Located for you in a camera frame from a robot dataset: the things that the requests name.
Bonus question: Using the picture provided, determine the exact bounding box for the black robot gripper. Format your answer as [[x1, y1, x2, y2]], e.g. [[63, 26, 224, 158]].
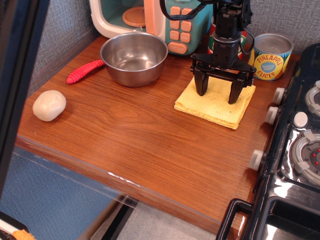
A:
[[190, 38, 255, 105]]

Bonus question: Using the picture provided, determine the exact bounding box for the yellow cloth pad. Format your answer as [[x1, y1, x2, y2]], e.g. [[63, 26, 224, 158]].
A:
[[174, 77, 256, 130]]

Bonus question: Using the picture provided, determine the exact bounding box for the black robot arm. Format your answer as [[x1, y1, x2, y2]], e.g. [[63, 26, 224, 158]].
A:
[[190, 0, 256, 104]]

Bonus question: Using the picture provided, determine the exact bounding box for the tomato sauce can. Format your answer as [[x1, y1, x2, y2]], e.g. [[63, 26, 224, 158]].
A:
[[207, 16, 248, 60]]

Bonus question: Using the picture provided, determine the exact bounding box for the teal toy microwave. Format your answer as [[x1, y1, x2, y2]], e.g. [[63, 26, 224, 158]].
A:
[[89, 0, 213, 56]]

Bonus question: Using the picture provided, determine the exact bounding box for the pineapple slices can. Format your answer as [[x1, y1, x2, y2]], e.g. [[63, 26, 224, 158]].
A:
[[248, 33, 294, 81]]

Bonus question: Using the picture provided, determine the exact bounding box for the grey stove knob middle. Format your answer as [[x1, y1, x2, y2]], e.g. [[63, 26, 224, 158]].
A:
[[265, 106, 279, 125]]

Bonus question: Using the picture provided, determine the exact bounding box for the grey stove knob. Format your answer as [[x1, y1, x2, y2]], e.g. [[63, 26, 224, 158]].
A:
[[272, 87, 286, 105], [265, 106, 279, 125], [249, 149, 264, 171]]

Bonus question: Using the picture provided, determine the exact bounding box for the grey stove knob rear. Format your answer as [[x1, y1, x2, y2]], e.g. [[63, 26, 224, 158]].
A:
[[272, 87, 286, 105]]

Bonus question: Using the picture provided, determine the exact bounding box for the grey stove knob front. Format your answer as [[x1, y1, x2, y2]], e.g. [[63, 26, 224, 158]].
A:
[[249, 149, 264, 171]]

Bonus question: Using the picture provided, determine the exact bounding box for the stainless steel pot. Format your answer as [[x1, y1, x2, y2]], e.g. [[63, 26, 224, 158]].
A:
[[100, 32, 169, 88]]

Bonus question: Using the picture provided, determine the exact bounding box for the orange microwave turntable plate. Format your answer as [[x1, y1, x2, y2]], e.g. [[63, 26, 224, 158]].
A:
[[122, 6, 146, 27]]

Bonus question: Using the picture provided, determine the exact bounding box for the black toy stove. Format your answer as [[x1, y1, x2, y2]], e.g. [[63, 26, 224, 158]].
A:
[[215, 42, 320, 240]]

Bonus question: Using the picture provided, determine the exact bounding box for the beige toy potato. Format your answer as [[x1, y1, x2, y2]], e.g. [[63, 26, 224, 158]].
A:
[[32, 90, 67, 122]]

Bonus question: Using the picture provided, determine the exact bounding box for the orange fuzzy object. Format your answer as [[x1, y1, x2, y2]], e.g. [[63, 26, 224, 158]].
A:
[[12, 230, 36, 240]]

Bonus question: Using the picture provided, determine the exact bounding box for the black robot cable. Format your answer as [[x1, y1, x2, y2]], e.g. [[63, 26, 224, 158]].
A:
[[159, 0, 213, 22]]

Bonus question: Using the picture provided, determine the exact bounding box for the black oven door handle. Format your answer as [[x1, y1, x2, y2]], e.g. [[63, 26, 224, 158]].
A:
[[216, 198, 254, 240]]

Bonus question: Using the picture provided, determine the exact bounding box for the red ribbed pot handle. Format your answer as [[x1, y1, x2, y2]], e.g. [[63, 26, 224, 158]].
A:
[[66, 60, 105, 84]]

